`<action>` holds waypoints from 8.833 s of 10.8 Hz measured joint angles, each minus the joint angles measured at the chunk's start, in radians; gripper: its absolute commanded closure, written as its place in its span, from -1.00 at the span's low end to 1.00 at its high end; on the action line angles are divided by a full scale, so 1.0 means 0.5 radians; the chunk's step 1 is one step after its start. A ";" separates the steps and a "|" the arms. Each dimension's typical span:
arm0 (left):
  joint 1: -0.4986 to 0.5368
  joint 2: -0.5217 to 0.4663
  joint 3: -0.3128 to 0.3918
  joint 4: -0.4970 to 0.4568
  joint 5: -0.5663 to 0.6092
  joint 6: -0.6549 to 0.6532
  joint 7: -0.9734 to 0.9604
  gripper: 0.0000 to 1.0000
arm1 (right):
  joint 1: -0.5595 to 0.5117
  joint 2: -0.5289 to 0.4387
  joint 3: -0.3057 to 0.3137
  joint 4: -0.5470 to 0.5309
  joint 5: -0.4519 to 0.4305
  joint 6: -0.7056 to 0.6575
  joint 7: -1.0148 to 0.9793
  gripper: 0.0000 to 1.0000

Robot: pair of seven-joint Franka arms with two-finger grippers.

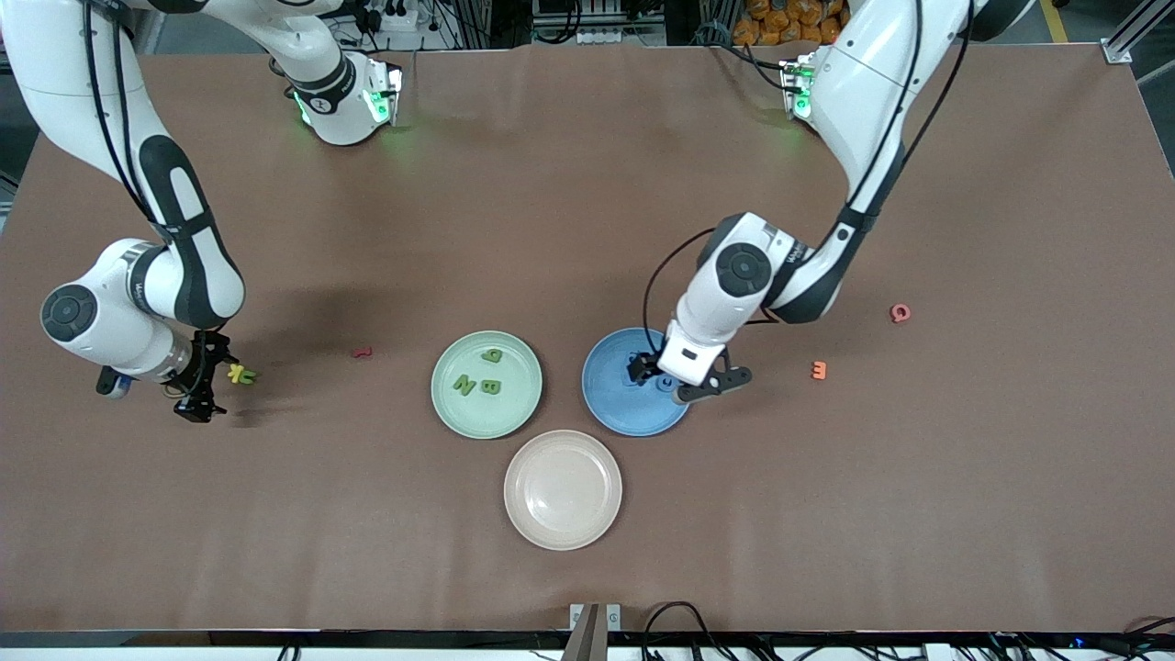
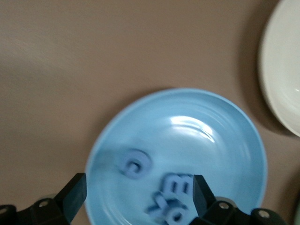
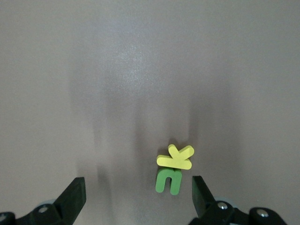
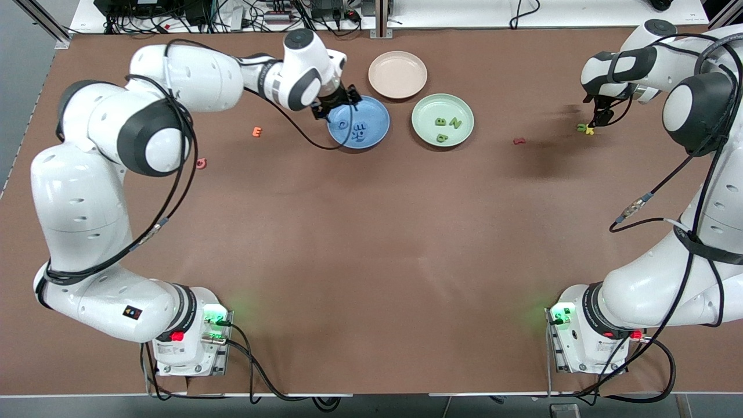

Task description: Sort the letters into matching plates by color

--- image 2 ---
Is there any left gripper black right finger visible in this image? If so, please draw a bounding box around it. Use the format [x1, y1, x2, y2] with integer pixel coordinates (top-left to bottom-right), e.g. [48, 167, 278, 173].
[192, 174, 288, 225]

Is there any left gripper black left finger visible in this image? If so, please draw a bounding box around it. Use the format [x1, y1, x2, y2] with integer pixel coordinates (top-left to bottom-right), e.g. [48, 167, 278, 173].
[0, 172, 88, 225]

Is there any blue letter E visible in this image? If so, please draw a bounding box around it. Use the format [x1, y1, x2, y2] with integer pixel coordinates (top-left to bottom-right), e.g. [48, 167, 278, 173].
[159, 172, 195, 200]

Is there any blue letter X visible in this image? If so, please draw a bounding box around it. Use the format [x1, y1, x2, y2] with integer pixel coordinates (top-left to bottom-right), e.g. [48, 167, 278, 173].
[146, 191, 179, 218]

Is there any blue capital letter G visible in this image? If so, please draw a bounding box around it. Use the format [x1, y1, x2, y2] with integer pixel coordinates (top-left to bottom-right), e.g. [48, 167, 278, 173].
[120, 149, 154, 180]

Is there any blue plate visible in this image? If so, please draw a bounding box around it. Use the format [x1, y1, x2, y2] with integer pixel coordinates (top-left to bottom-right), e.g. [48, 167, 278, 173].
[84, 88, 268, 225]

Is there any light green plate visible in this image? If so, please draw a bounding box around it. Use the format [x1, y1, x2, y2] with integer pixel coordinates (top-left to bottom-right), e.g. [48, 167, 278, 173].
[292, 199, 300, 225]

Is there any brown table cover sheet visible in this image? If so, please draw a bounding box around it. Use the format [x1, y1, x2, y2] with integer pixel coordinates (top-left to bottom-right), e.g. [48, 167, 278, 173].
[0, 0, 300, 225]

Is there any beige pink plate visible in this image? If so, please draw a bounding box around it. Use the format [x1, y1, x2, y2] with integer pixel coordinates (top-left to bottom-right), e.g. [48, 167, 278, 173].
[259, 0, 300, 138]

